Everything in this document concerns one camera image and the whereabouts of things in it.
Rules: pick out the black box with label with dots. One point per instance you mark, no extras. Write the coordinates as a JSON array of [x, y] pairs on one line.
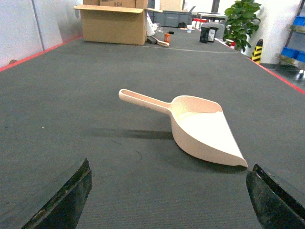
[[207, 34]]

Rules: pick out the wooden brush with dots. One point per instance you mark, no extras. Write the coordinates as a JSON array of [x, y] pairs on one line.
[[161, 43]]

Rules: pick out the steel shelf rack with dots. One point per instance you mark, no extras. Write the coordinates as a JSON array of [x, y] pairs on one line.
[[293, 52]]

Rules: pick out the green potted plant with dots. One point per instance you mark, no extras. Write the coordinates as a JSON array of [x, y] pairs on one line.
[[241, 23]]

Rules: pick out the large open cardboard box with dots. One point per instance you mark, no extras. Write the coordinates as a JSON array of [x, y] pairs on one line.
[[114, 24]]

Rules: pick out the beige plastic scoop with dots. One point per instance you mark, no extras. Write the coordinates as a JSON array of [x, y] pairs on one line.
[[199, 126]]

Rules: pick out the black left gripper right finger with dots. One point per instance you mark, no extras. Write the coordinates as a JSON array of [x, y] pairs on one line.
[[276, 203]]

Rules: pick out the orange can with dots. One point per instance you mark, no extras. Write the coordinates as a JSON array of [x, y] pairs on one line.
[[167, 37]]

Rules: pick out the yellow black striped bollard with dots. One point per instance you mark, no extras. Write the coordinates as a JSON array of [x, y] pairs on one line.
[[257, 52]]

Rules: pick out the grey plastic crate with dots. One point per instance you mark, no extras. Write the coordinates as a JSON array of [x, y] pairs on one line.
[[172, 18]]

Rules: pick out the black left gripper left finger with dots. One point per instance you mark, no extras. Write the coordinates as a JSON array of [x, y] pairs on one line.
[[65, 207]]

